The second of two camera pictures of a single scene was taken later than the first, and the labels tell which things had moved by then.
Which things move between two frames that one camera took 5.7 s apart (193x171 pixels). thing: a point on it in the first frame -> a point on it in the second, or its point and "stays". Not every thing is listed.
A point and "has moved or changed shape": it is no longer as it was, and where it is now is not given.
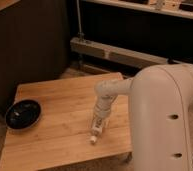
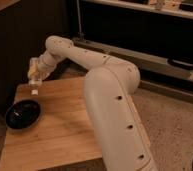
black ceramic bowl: [23, 114] stays
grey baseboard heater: [115, 53] stays
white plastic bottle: [97, 129] has moved or changed shape
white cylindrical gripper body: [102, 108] -> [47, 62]
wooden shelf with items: [188, 9] stays
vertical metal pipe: [80, 33] stays
